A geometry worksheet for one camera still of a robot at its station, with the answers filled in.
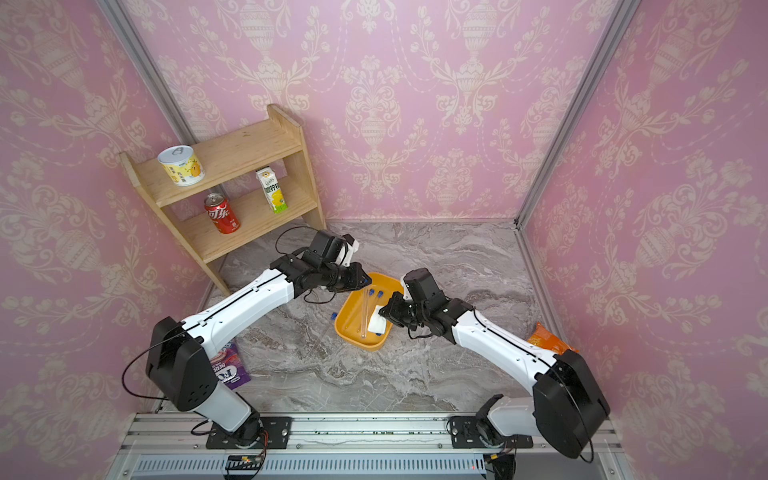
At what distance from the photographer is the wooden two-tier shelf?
0.70 meters

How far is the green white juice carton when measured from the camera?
2.85ft

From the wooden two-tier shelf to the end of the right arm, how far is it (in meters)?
0.47

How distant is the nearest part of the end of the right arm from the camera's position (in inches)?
24.1

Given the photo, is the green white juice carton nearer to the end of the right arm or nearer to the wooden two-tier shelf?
the wooden two-tier shelf
